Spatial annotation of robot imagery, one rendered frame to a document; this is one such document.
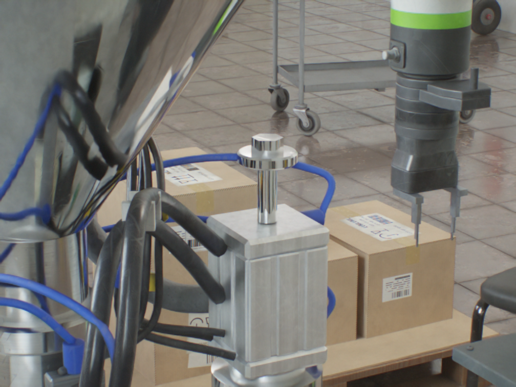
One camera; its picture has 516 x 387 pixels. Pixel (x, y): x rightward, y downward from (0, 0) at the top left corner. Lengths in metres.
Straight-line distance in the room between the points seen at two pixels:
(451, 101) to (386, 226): 2.37
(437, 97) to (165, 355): 2.02
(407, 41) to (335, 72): 5.34
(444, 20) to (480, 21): 7.64
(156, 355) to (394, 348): 0.68
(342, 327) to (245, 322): 3.00
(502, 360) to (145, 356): 1.84
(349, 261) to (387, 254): 0.12
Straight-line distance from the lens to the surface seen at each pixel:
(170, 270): 3.32
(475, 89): 1.47
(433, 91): 1.48
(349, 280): 3.60
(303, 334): 0.66
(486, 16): 9.13
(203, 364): 3.46
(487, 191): 5.58
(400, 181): 1.54
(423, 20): 1.48
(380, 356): 3.59
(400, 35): 1.50
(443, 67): 1.49
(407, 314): 3.75
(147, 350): 3.42
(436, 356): 3.65
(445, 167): 1.56
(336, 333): 3.64
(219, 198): 3.32
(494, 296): 2.80
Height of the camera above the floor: 1.62
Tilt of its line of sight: 17 degrees down
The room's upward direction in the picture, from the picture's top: straight up
